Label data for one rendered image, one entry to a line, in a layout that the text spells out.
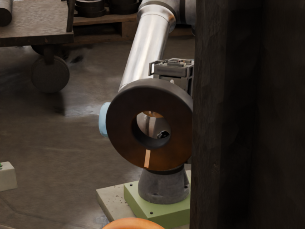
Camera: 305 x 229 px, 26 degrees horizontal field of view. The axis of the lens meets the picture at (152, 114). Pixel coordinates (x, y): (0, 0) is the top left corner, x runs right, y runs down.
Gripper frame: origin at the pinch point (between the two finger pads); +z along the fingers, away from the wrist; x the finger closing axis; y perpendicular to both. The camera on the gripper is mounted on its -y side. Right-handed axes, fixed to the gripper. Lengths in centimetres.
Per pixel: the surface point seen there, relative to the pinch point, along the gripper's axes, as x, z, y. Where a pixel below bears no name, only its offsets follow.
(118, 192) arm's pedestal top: -30, -84, -42
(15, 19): -133, -223, -3
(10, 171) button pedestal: -40, -32, -23
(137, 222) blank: 0.1, 6.0, -16.1
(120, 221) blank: -2.7, 5.8, -16.5
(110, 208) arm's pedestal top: -29, -75, -44
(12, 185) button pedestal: -40, -32, -27
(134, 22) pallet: -89, -301, -4
